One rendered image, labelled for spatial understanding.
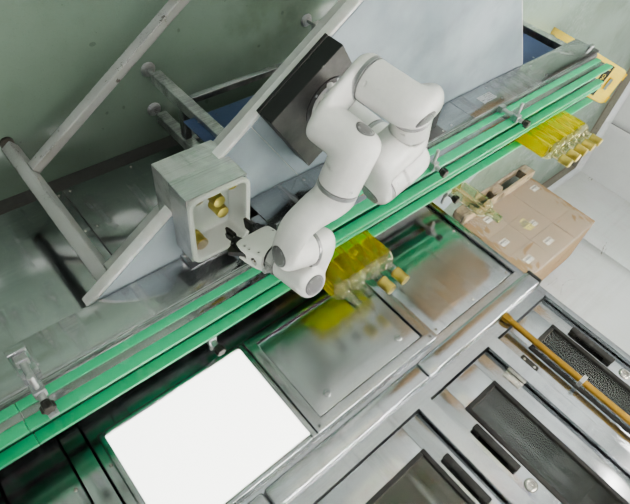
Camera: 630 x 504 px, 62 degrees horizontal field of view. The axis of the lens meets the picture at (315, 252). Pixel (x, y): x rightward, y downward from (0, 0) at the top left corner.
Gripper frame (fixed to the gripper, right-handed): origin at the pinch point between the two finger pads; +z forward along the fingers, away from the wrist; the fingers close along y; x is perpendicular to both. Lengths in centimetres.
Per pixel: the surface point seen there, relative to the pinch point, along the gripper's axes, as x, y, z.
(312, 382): -41.8, 1.0, -21.1
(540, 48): -6, 171, 21
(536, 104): -12, 131, -2
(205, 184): 13.0, -3.9, 5.0
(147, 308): -14.4, -26.0, 7.8
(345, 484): -52, -9, -44
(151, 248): -3.8, -17.9, 15.2
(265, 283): -19.2, 3.4, -1.5
